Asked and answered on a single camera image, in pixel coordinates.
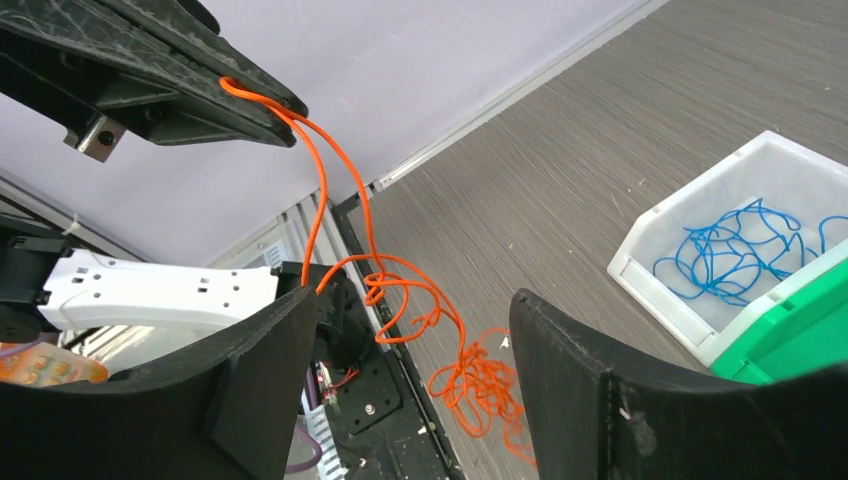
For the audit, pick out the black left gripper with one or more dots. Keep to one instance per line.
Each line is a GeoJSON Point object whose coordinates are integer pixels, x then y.
{"type": "Point", "coordinates": [152, 68]}

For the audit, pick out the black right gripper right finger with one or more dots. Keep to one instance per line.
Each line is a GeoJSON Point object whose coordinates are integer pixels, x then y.
{"type": "Point", "coordinates": [600, 409]}

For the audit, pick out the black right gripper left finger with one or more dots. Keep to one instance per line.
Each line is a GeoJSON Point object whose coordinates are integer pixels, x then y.
{"type": "Point", "coordinates": [223, 407]}

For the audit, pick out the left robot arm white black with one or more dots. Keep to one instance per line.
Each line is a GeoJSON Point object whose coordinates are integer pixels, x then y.
{"type": "Point", "coordinates": [48, 284]}

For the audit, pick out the white plastic bin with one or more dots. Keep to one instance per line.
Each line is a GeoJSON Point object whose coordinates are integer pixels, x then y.
{"type": "Point", "coordinates": [714, 256]}

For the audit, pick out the green plastic bin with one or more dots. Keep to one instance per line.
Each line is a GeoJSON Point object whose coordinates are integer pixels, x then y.
{"type": "Point", "coordinates": [802, 334]}

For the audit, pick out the white perforated cable duct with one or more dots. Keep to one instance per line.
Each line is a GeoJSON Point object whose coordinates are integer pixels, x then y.
{"type": "Point", "coordinates": [328, 444]}

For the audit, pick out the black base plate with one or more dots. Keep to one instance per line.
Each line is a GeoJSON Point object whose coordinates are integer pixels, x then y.
{"type": "Point", "coordinates": [383, 426]}

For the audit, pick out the aluminium frame rail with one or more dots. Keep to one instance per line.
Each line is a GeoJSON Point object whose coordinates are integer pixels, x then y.
{"type": "Point", "coordinates": [285, 238]}

